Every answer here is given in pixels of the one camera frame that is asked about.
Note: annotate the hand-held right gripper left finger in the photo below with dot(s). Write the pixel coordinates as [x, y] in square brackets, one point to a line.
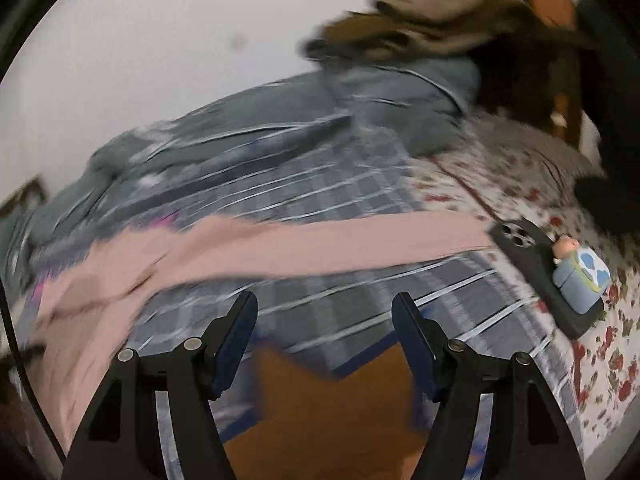
[227, 360]

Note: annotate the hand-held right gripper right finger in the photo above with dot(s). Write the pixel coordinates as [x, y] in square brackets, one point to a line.
[420, 355]

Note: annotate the pink ribbed knit garment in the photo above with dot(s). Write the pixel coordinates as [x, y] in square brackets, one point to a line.
[300, 245]

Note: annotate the brown camouflage clothes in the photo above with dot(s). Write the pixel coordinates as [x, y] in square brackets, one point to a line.
[425, 20]

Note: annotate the black smartphone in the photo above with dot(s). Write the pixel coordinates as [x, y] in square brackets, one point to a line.
[547, 290]

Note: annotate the blue figurine earphone case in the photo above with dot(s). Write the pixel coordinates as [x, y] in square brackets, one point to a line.
[575, 270]

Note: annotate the floral bedsheet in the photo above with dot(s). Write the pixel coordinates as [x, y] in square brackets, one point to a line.
[500, 195]

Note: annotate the grey plaid star bedsheet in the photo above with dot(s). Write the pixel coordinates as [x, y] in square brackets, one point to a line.
[320, 190]

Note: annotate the grey fuzzy pillow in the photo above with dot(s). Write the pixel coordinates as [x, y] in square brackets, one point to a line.
[540, 145]

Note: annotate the grey quilt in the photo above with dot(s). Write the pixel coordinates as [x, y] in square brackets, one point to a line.
[400, 95]

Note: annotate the wooden headboard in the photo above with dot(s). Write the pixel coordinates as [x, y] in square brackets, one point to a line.
[25, 195]

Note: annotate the wooden chair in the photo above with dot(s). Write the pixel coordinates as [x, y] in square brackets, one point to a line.
[565, 90]

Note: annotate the dark cloth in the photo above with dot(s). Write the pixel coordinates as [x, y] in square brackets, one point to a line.
[620, 110]

